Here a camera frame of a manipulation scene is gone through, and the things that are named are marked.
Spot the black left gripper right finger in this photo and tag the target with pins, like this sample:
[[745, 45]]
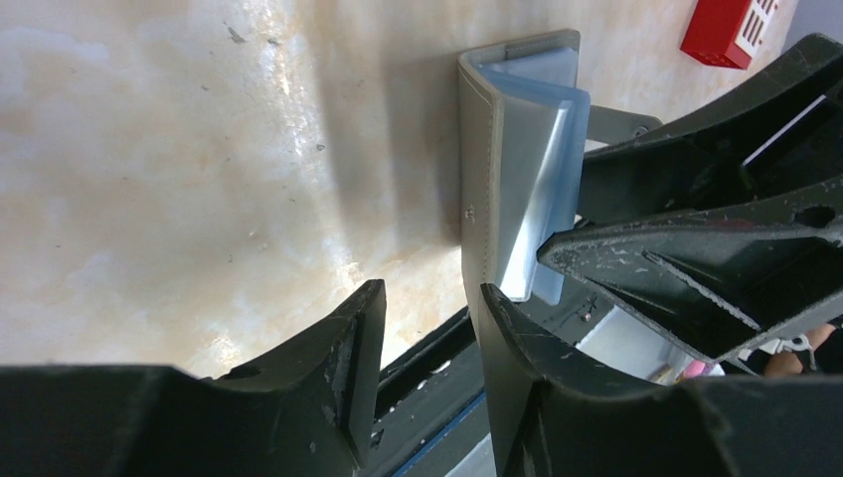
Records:
[[555, 411]]

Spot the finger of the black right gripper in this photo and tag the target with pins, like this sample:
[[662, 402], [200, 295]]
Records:
[[674, 166], [720, 281]]

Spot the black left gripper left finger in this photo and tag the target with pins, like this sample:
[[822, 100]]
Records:
[[304, 408]]

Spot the grey card holder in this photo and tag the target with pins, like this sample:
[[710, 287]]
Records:
[[481, 126]]

